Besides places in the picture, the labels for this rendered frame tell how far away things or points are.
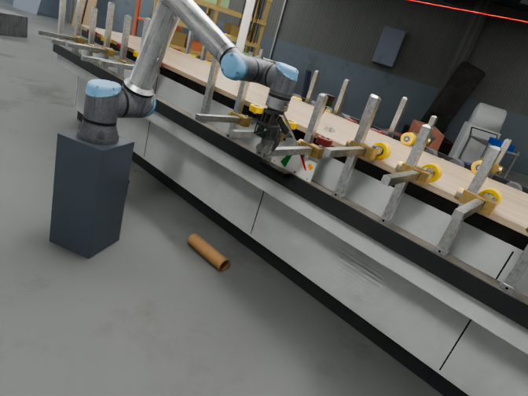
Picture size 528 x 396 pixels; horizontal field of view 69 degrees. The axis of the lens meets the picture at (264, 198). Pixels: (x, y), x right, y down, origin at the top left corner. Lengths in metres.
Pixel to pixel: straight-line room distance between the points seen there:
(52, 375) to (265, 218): 1.36
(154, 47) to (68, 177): 0.74
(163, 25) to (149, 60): 0.17
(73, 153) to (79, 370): 0.96
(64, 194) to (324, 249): 1.37
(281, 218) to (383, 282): 0.69
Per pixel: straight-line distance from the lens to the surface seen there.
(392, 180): 1.39
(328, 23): 10.84
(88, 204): 2.06
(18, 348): 1.77
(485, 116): 7.94
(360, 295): 2.13
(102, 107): 1.96
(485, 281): 1.64
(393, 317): 2.09
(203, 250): 2.30
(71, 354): 1.73
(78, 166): 2.03
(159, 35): 1.94
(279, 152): 1.65
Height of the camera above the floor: 1.27
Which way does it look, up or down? 22 degrees down
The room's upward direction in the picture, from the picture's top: 17 degrees clockwise
